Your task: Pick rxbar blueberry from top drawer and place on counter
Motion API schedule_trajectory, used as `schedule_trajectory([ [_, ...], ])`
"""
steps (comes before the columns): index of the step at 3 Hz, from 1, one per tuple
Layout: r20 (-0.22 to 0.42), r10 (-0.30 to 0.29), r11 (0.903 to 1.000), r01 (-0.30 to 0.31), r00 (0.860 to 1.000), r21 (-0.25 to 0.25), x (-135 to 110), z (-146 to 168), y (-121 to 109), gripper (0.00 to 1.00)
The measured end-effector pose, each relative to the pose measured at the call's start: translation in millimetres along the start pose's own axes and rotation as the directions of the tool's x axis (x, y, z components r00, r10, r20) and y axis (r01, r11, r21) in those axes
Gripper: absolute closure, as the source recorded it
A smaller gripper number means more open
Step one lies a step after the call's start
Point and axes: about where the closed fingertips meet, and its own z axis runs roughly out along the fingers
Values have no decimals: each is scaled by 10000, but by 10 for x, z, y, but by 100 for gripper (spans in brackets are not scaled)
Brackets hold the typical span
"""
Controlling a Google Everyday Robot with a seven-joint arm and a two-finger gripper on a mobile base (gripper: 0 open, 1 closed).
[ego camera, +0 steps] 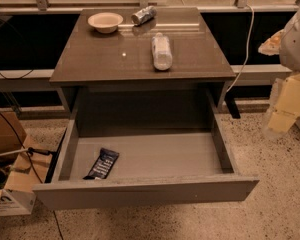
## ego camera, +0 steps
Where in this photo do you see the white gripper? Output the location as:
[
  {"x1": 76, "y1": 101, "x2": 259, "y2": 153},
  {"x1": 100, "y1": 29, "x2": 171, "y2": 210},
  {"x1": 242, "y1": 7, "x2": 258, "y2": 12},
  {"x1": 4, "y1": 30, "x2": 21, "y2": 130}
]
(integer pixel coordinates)
[{"x1": 258, "y1": 30, "x2": 300, "y2": 138}]

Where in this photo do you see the dark blue rxbar wrapper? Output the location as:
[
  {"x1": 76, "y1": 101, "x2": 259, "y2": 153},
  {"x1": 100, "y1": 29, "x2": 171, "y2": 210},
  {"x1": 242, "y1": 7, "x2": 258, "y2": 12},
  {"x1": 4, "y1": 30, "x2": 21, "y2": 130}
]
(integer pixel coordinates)
[{"x1": 84, "y1": 148, "x2": 119, "y2": 180}]

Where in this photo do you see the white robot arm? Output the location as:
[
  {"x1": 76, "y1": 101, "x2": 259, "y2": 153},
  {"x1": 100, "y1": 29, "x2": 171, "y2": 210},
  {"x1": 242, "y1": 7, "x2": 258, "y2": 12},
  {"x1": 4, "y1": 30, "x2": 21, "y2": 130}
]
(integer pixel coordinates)
[{"x1": 258, "y1": 8, "x2": 300, "y2": 139}]

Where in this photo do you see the open grey top drawer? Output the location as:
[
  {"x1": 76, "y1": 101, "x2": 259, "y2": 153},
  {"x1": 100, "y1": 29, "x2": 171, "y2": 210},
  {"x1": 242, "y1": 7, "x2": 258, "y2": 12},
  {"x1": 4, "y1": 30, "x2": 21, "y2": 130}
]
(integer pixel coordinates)
[{"x1": 32, "y1": 87, "x2": 260, "y2": 212}]

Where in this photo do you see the white plastic bottle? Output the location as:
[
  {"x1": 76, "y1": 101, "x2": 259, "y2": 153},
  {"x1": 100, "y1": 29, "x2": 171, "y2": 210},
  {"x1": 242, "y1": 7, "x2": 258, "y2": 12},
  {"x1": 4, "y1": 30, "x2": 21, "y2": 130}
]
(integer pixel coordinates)
[{"x1": 152, "y1": 33, "x2": 173, "y2": 71}]

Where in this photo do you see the silver crushed can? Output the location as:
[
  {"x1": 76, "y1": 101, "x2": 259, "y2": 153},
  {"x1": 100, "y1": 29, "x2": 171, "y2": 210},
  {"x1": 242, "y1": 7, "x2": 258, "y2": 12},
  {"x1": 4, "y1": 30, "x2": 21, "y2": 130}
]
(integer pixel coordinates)
[{"x1": 131, "y1": 6, "x2": 157, "y2": 26}]

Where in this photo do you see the white bowl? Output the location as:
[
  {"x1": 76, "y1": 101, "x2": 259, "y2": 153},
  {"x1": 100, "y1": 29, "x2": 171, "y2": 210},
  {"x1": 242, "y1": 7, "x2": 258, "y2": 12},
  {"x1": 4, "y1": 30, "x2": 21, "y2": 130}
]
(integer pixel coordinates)
[{"x1": 88, "y1": 12, "x2": 123, "y2": 34}]

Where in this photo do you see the open cardboard box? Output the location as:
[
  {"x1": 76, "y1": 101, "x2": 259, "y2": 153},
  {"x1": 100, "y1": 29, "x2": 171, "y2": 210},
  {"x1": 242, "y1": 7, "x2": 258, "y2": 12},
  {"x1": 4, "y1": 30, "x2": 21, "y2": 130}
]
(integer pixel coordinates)
[{"x1": 0, "y1": 112, "x2": 52, "y2": 216}]

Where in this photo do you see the black cable on floor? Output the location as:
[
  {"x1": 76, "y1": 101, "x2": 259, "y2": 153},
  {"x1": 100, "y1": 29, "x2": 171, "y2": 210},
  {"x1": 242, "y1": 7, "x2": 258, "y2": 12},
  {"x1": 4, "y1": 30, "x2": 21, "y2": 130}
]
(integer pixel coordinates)
[{"x1": 0, "y1": 107, "x2": 65, "y2": 240}]

